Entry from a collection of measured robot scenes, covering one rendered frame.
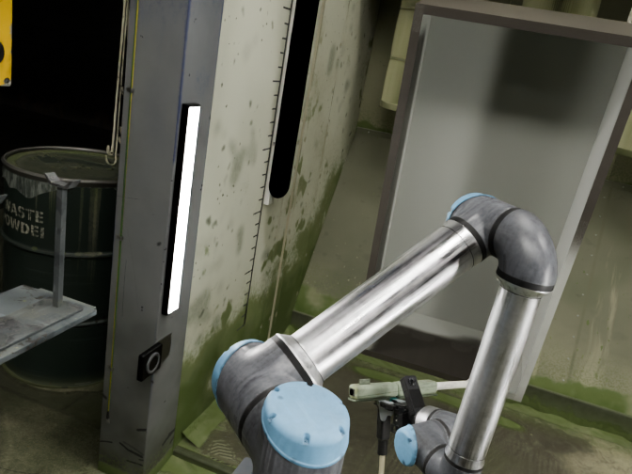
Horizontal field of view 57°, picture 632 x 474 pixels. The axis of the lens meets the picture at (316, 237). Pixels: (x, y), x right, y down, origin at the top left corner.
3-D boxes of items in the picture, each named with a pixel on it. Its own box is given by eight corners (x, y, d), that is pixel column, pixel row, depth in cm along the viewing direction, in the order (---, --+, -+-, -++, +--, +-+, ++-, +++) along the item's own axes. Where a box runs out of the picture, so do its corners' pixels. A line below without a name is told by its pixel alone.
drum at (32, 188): (-25, 344, 257) (-26, 146, 231) (94, 313, 302) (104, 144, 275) (41, 408, 224) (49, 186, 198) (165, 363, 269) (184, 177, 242)
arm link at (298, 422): (272, 535, 92) (289, 442, 87) (231, 464, 106) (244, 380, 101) (352, 511, 100) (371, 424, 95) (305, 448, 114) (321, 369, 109)
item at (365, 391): (353, 461, 168) (356, 381, 169) (343, 456, 172) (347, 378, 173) (477, 444, 192) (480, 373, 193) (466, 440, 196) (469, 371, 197)
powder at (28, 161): (-20, 154, 232) (-20, 150, 231) (103, 151, 274) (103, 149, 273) (50, 191, 202) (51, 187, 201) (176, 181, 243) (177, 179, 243)
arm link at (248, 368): (223, 419, 102) (529, 192, 120) (191, 367, 116) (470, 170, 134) (259, 468, 110) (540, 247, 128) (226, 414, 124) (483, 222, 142)
